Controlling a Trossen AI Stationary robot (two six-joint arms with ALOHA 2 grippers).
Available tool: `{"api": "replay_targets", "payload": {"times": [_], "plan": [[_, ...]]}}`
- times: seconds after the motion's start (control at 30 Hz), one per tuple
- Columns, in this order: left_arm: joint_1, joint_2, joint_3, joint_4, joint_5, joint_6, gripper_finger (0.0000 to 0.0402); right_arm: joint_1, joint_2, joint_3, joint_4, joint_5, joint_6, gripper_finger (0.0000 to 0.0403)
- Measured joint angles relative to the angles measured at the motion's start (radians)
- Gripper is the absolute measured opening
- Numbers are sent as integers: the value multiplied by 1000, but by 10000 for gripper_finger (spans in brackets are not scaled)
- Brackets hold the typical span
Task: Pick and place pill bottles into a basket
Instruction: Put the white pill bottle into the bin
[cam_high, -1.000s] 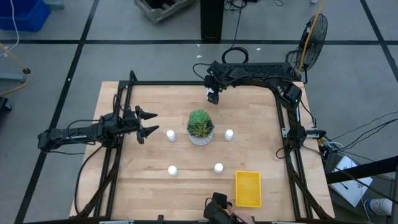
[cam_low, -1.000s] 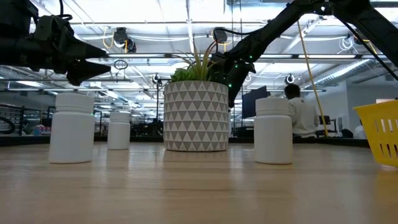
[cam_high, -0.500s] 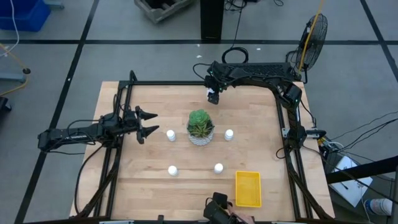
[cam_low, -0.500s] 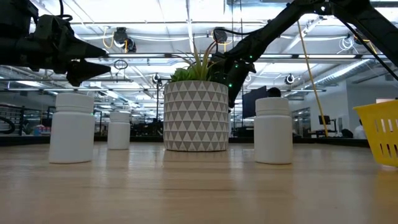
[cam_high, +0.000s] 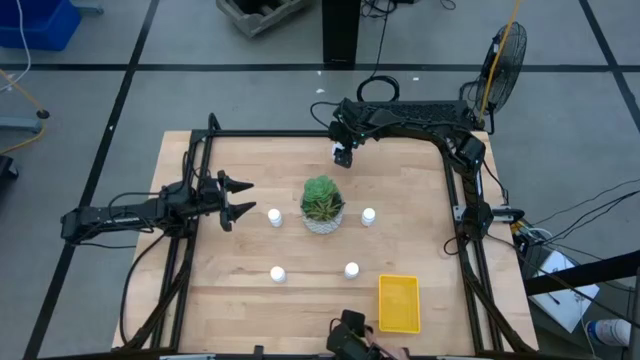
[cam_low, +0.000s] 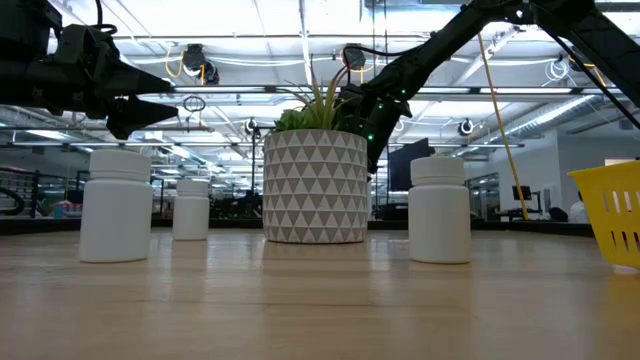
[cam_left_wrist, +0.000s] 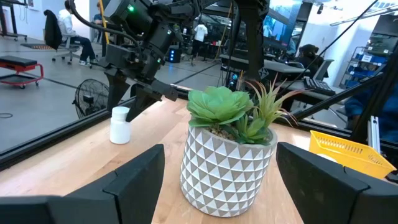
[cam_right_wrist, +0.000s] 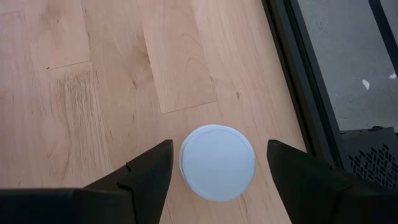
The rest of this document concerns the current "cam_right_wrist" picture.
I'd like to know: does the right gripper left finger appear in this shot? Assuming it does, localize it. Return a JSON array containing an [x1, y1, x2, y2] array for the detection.
[[74, 139, 174, 224]]

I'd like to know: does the black aluminium table frame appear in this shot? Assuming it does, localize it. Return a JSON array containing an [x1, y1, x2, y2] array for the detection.
[[262, 0, 346, 169]]

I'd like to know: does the black perforated metal box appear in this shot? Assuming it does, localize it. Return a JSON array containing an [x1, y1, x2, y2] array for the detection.
[[340, 126, 398, 190]]

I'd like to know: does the white pill bottle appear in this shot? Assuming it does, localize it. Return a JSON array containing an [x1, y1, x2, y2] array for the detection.
[[178, 124, 257, 202]]

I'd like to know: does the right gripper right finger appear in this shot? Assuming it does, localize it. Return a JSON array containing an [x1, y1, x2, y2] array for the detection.
[[266, 139, 354, 224]]

